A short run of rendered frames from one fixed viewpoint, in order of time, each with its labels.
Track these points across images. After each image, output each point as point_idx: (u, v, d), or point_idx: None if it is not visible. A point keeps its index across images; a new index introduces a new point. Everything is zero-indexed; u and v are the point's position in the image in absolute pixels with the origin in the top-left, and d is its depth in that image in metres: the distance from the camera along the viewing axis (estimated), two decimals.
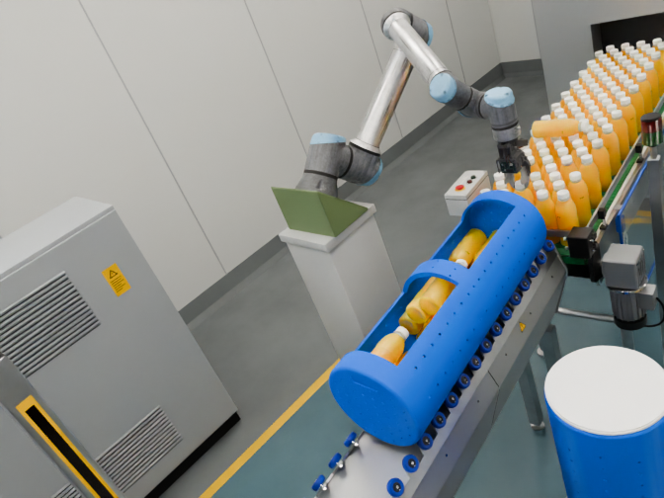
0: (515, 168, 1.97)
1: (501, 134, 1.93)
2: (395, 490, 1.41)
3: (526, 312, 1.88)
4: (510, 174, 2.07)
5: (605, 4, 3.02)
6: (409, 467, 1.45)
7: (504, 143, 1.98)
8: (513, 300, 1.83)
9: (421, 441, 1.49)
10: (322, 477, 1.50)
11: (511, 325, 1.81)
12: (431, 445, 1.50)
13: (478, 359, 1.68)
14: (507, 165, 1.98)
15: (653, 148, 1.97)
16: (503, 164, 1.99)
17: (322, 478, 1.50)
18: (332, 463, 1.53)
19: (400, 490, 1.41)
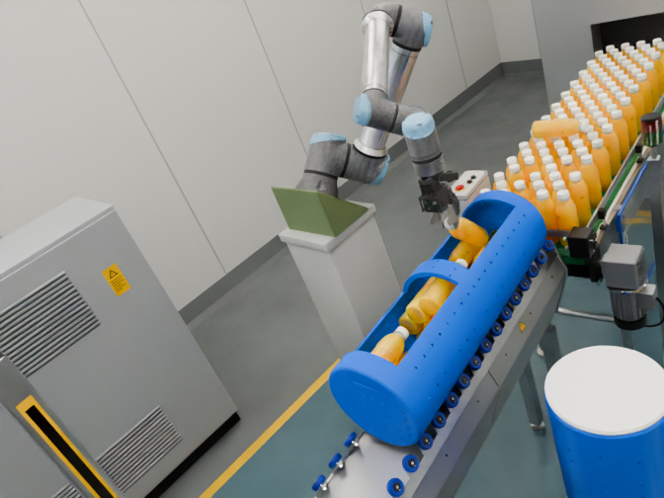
0: (440, 207, 1.69)
1: (421, 169, 1.65)
2: (395, 490, 1.41)
3: (526, 312, 1.88)
4: (438, 212, 1.79)
5: (605, 4, 3.02)
6: (409, 467, 1.45)
7: (427, 178, 1.70)
8: (513, 300, 1.83)
9: (421, 441, 1.49)
10: (322, 477, 1.50)
11: (511, 325, 1.81)
12: (431, 445, 1.50)
13: (478, 359, 1.68)
14: (431, 204, 1.70)
15: (653, 148, 1.97)
16: (426, 202, 1.71)
17: (322, 478, 1.50)
18: (332, 463, 1.53)
19: (400, 490, 1.41)
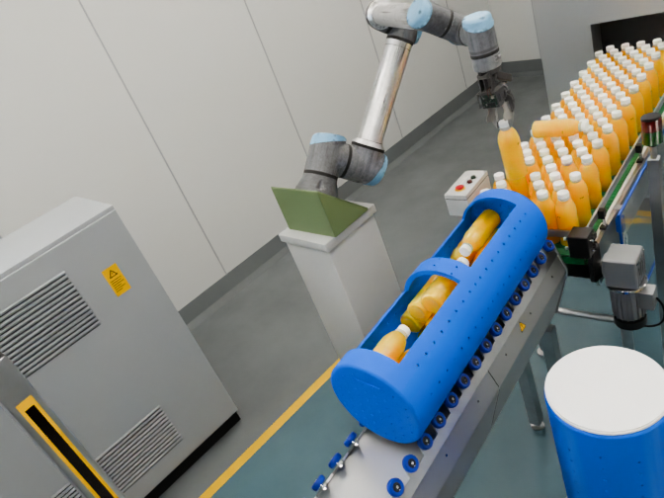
0: (497, 101, 1.82)
1: (480, 63, 1.78)
2: (395, 490, 1.41)
3: (526, 312, 1.88)
4: (493, 112, 1.92)
5: (605, 4, 3.02)
6: (409, 467, 1.45)
7: (484, 75, 1.83)
8: (511, 298, 1.83)
9: (421, 438, 1.50)
10: (322, 477, 1.50)
11: (511, 325, 1.81)
12: (429, 447, 1.49)
13: (479, 361, 1.68)
14: (488, 99, 1.83)
15: (653, 148, 1.97)
16: (484, 98, 1.84)
17: (322, 478, 1.50)
18: (332, 463, 1.53)
19: (400, 490, 1.41)
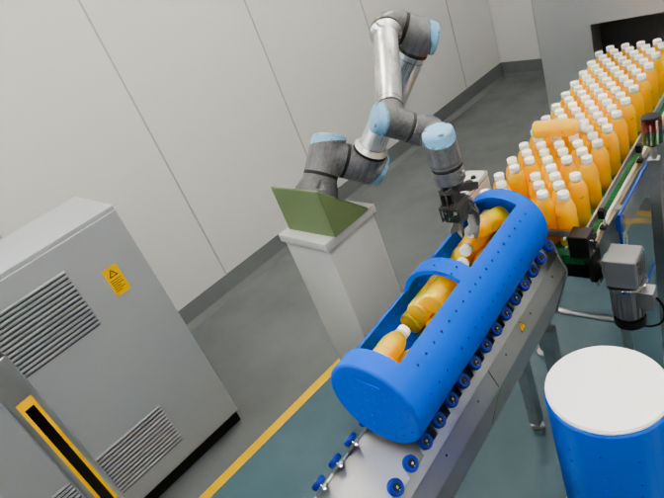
0: (459, 217, 1.67)
1: (442, 180, 1.63)
2: (395, 490, 1.41)
3: (526, 312, 1.88)
4: None
5: (605, 4, 3.02)
6: (409, 467, 1.45)
7: (448, 189, 1.68)
8: (511, 298, 1.83)
9: (421, 438, 1.50)
10: (322, 477, 1.50)
11: (511, 325, 1.81)
12: (429, 447, 1.49)
13: (479, 361, 1.68)
14: (451, 214, 1.68)
15: (653, 148, 1.97)
16: (447, 212, 1.69)
17: (322, 478, 1.50)
18: (332, 463, 1.53)
19: (400, 490, 1.41)
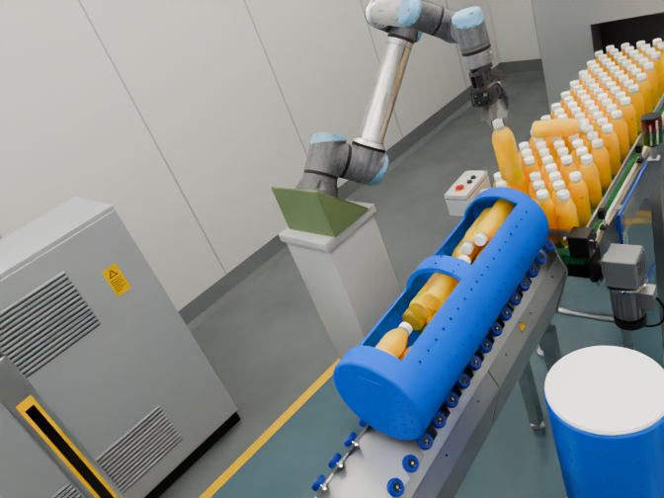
0: (490, 99, 1.77)
1: (472, 60, 1.74)
2: (395, 490, 1.41)
3: (526, 312, 1.88)
4: (486, 111, 1.86)
5: (605, 4, 3.02)
6: (409, 467, 1.45)
7: (476, 72, 1.78)
8: (510, 295, 1.84)
9: (422, 436, 1.50)
10: (322, 477, 1.50)
11: (511, 325, 1.81)
12: (427, 447, 1.49)
13: (479, 363, 1.67)
14: (481, 96, 1.78)
15: (653, 148, 1.97)
16: (476, 96, 1.79)
17: (322, 478, 1.50)
18: (332, 463, 1.53)
19: (400, 490, 1.41)
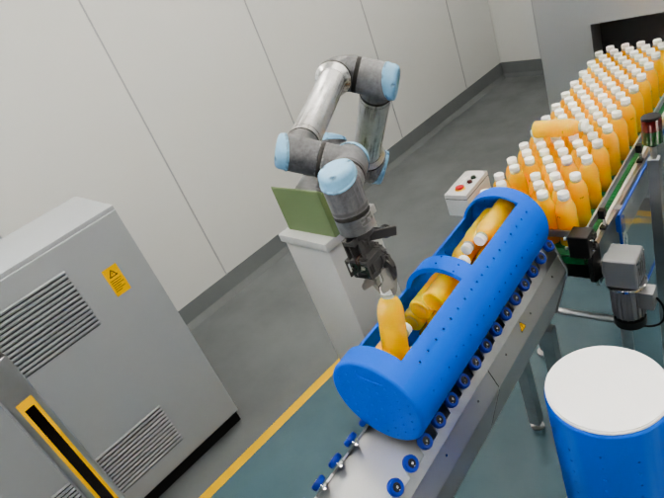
0: (369, 274, 1.37)
1: (344, 228, 1.33)
2: (395, 490, 1.41)
3: (526, 312, 1.88)
4: None
5: (605, 4, 3.02)
6: (409, 467, 1.45)
7: (354, 237, 1.38)
8: (510, 295, 1.84)
9: (422, 436, 1.50)
10: (322, 477, 1.50)
11: (511, 325, 1.81)
12: (427, 447, 1.49)
13: (479, 363, 1.67)
14: (359, 269, 1.38)
15: (653, 148, 1.97)
16: (354, 267, 1.39)
17: (322, 478, 1.50)
18: (332, 463, 1.53)
19: (400, 490, 1.41)
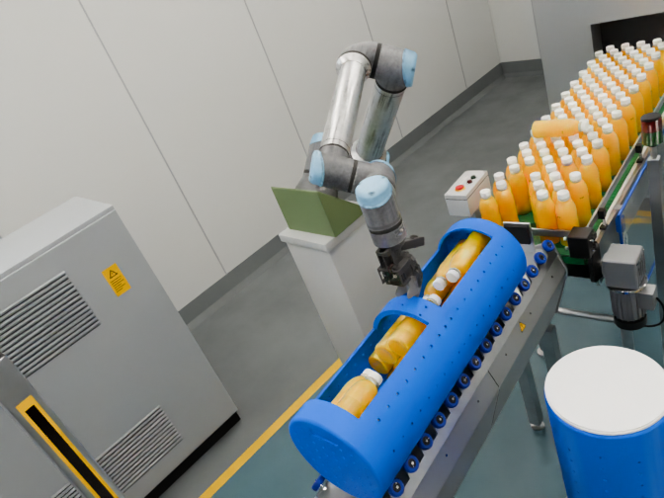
0: (400, 281, 1.49)
1: (378, 239, 1.45)
2: (399, 485, 1.42)
3: (526, 312, 1.88)
4: None
5: (605, 4, 3.02)
6: (407, 465, 1.45)
7: (386, 248, 1.49)
8: (520, 302, 1.84)
9: (427, 447, 1.49)
10: (322, 477, 1.50)
11: (511, 325, 1.81)
12: (429, 436, 1.51)
13: (472, 357, 1.67)
14: (390, 277, 1.49)
15: (653, 148, 1.97)
16: (386, 275, 1.50)
17: (322, 478, 1.50)
18: None
19: (395, 481, 1.42)
